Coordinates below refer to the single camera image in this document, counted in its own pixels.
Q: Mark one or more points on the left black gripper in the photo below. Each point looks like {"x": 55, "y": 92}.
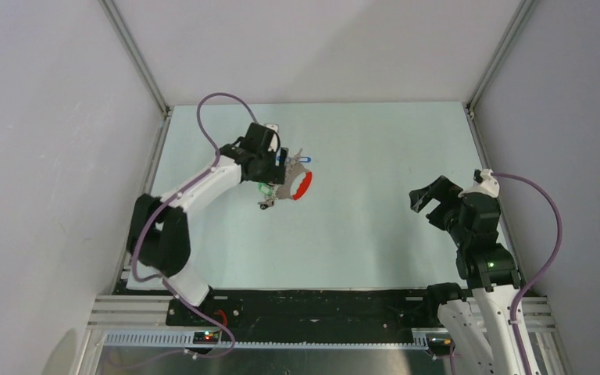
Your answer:
{"x": 276, "y": 174}

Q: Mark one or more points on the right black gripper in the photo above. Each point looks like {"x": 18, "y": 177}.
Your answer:
{"x": 441, "y": 189}

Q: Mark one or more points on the green key tag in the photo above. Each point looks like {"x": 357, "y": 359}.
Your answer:
{"x": 268, "y": 190}

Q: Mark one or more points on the metal key holder red handle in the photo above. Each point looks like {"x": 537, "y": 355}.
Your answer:
{"x": 296, "y": 183}

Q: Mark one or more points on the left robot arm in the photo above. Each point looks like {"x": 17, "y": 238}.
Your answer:
{"x": 159, "y": 227}

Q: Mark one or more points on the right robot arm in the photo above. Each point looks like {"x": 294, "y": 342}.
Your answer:
{"x": 502, "y": 344}

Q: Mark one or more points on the right controller board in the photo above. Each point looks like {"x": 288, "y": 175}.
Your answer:
{"x": 439, "y": 347}

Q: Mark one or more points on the controller board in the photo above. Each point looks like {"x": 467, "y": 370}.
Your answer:
{"x": 439, "y": 347}
{"x": 206, "y": 337}

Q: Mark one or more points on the left controller board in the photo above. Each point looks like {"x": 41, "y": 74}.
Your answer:
{"x": 206, "y": 337}

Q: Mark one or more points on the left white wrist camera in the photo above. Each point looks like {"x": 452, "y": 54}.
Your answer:
{"x": 271, "y": 129}

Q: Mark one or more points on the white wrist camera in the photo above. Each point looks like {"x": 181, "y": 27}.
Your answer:
{"x": 486, "y": 183}
{"x": 271, "y": 129}

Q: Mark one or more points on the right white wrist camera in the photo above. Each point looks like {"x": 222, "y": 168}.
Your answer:
{"x": 486, "y": 183}

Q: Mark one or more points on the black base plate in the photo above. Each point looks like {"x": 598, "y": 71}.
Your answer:
{"x": 319, "y": 315}

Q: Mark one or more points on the right aluminium frame post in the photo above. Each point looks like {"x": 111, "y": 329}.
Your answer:
{"x": 509, "y": 37}

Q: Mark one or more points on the aluminium frame post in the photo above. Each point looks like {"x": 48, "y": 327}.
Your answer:
{"x": 509, "y": 37}
{"x": 130, "y": 46}

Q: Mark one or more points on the left aluminium frame post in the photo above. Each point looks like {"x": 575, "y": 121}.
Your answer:
{"x": 130, "y": 46}

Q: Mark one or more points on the slotted cable duct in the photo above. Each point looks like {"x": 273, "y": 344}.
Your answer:
{"x": 190, "y": 339}

